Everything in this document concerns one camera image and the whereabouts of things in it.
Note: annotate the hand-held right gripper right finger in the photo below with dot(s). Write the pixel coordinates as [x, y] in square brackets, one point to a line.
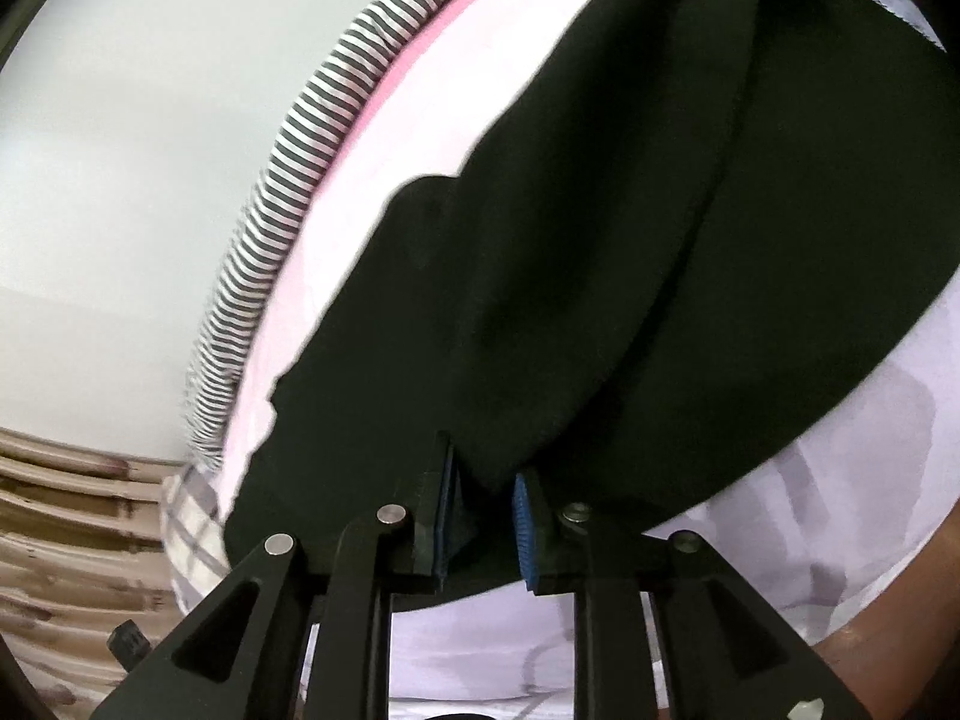
[525, 532]

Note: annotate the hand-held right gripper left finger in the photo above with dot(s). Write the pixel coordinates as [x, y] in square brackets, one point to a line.
[448, 510]

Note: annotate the black pants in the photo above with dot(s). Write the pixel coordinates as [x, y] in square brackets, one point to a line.
[600, 240]

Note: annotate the white grey plaid cloth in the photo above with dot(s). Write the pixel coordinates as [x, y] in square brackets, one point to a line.
[191, 532]

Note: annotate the pink checked bed sheet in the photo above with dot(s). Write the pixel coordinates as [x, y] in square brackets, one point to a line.
[420, 127]

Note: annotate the brown wooden bed frame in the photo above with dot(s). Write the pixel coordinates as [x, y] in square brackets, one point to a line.
[907, 615]

